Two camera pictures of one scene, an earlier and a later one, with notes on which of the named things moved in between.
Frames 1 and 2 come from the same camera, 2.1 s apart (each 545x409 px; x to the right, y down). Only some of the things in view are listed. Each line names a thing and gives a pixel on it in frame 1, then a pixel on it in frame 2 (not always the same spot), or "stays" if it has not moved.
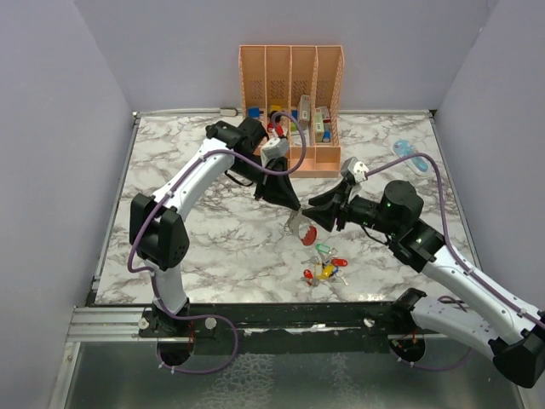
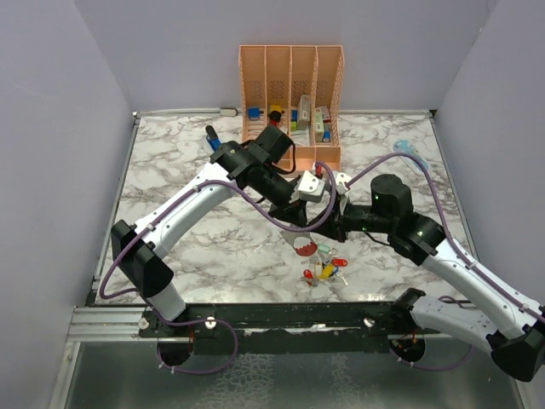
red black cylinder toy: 278,127 stays
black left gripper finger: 278,188 → 295,215
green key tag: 323,248 stays
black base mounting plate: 278,330 stays
